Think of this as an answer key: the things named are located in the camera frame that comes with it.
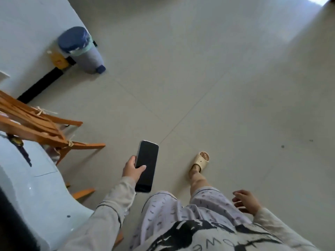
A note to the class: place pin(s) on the person's right hand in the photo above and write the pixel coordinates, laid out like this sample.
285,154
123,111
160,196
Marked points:
250,202

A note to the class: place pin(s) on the person's left hand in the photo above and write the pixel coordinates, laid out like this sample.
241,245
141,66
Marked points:
130,171

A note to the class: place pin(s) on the person's left thumb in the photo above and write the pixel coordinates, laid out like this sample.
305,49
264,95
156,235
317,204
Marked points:
140,168

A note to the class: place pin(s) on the person's right thumb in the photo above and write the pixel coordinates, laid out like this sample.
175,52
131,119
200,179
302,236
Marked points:
240,192

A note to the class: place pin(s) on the black smartphone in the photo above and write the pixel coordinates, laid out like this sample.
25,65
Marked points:
146,166

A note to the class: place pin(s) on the person's right forearm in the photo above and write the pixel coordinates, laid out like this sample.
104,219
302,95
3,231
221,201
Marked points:
280,230

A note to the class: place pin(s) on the person's left forearm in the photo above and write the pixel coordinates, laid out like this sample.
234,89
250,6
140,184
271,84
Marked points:
107,216

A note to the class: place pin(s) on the person's right leg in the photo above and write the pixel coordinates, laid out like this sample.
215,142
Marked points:
197,180

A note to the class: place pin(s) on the white shirt with black print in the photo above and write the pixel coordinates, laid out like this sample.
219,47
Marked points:
222,237

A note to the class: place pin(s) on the cream slipper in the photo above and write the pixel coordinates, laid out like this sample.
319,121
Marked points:
201,160

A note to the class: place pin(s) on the patterned light purple shorts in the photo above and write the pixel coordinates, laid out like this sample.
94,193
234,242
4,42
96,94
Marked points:
183,206

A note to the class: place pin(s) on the white table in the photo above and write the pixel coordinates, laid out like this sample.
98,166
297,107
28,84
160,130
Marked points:
34,196

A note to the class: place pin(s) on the black object with yellow part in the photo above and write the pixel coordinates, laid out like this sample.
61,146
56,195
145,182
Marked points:
21,148

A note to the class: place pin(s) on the grey bin with blue lid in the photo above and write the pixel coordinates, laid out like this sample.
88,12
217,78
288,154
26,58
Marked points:
82,50

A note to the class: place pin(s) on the green bin liner bag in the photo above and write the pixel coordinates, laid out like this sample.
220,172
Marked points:
84,48

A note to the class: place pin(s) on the yellow dustpan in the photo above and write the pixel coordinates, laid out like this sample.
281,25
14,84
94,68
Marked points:
59,60

